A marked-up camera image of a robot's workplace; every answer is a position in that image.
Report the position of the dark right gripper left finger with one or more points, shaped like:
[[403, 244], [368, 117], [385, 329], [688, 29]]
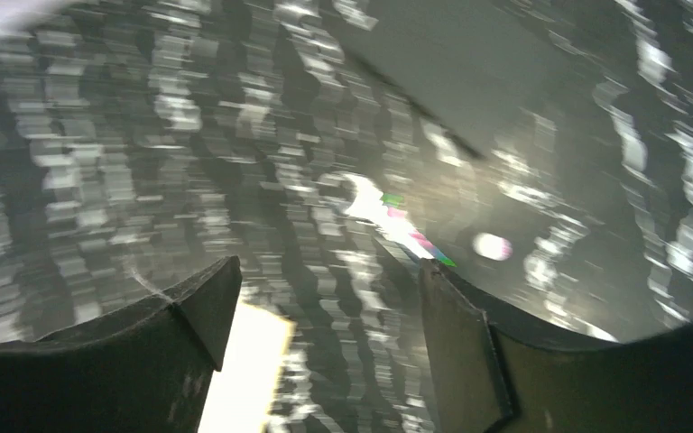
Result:
[[143, 368]]

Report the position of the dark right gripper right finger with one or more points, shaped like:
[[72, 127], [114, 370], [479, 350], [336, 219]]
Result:
[[497, 368]]

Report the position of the silver wrench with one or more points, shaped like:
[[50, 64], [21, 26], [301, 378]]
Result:
[[368, 204]]

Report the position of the cream envelope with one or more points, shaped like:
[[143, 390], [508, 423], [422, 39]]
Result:
[[241, 394]]

